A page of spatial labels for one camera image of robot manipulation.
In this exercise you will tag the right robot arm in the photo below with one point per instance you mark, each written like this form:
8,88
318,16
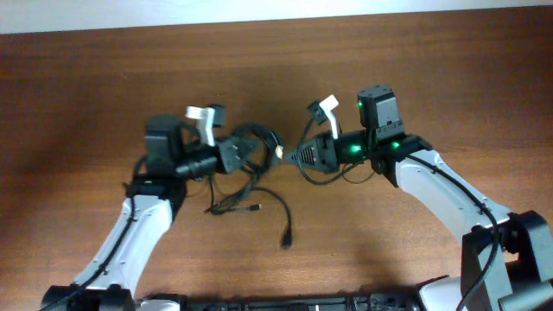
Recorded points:
506,257

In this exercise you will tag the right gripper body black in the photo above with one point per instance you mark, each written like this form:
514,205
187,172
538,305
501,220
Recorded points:
330,151

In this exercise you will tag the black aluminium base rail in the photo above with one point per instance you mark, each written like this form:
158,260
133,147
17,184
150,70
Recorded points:
281,304

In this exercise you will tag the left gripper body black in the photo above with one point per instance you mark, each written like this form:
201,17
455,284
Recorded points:
225,155

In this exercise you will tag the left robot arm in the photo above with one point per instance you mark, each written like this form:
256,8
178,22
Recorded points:
153,197

